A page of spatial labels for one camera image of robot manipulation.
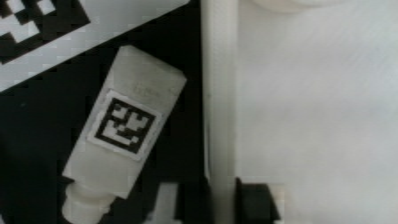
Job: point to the white square tabletop part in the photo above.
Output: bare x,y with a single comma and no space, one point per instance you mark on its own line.
300,106

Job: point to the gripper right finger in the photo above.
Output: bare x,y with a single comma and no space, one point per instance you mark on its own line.
254,204

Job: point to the white table leg rear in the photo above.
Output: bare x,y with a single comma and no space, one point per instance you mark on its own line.
133,105

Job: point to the paper sheet with tags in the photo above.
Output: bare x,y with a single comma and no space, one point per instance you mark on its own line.
53,28

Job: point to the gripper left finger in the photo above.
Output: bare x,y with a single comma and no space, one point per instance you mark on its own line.
179,204

